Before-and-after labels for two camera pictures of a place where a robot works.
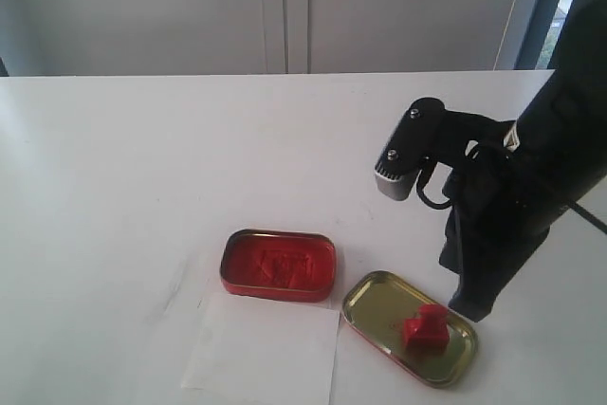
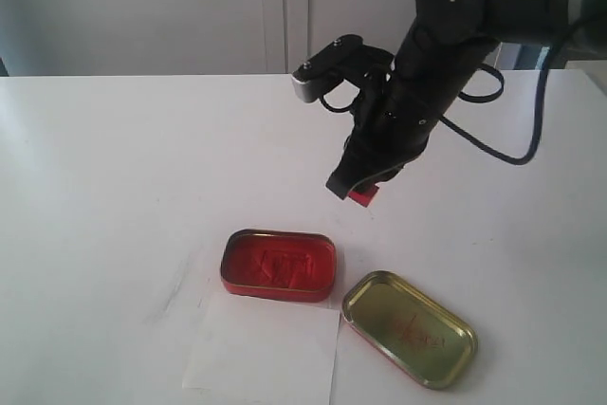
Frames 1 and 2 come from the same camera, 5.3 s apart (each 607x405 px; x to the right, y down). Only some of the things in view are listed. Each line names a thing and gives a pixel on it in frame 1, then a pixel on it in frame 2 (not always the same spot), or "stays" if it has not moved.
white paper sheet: x=252 y=351 stays
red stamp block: x=428 y=333 → x=363 y=193
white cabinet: x=81 y=12 stays
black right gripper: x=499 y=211 → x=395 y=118
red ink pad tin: x=278 y=266 stays
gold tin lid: x=377 y=305 stays
